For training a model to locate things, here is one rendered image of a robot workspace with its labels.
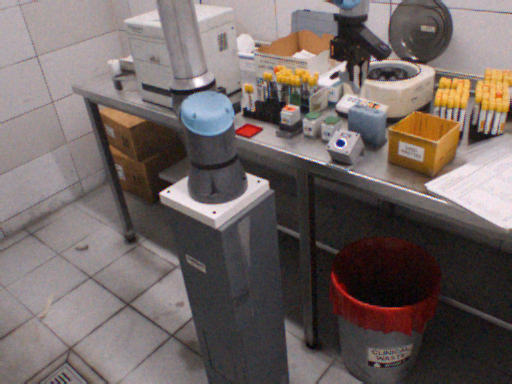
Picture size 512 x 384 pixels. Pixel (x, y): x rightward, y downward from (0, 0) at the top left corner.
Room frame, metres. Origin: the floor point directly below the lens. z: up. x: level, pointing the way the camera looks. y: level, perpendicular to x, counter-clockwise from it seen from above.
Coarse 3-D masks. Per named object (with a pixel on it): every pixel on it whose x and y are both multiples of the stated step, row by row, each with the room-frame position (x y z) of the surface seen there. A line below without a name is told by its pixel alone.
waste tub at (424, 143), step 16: (416, 112) 1.16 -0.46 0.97; (400, 128) 1.11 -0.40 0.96; (416, 128) 1.15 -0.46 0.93; (432, 128) 1.12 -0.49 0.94; (448, 128) 1.09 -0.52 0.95; (400, 144) 1.05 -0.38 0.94; (416, 144) 1.02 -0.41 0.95; (432, 144) 0.99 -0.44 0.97; (448, 144) 1.03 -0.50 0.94; (400, 160) 1.05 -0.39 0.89; (416, 160) 1.02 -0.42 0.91; (432, 160) 0.99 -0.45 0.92; (448, 160) 1.04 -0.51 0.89; (432, 176) 0.98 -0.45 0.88
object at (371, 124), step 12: (348, 108) 1.23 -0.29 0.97; (360, 108) 1.22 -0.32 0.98; (372, 108) 1.21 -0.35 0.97; (348, 120) 1.23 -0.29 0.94; (360, 120) 1.20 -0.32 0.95; (372, 120) 1.17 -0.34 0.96; (384, 120) 1.17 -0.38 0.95; (360, 132) 1.20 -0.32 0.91; (372, 132) 1.17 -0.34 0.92; (384, 132) 1.18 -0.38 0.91; (372, 144) 1.16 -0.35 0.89
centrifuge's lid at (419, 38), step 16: (416, 0) 1.59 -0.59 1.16; (432, 0) 1.50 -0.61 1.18; (400, 16) 1.62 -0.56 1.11; (416, 16) 1.60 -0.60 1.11; (432, 16) 1.56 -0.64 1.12; (448, 16) 1.47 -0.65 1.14; (400, 32) 1.62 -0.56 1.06; (416, 32) 1.59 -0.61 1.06; (432, 32) 1.55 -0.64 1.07; (448, 32) 1.45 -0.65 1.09; (400, 48) 1.60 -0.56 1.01; (416, 48) 1.57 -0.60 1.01; (432, 48) 1.52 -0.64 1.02
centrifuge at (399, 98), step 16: (384, 64) 1.53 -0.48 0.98; (400, 64) 1.51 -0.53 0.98; (416, 64) 1.46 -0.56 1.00; (368, 80) 1.38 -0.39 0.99; (384, 80) 1.35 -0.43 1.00; (400, 80) 1.34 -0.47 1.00; (416, 80) 1.34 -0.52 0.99; (432, 80) 1.39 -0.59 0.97; (352, 96) 1.41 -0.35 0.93; (384, 96) 1.32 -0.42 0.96; (400, 96) 1.30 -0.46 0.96; (416, 96) 1.33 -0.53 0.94; (336, 112) 1.42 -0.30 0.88; (400, 112) 1.30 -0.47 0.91
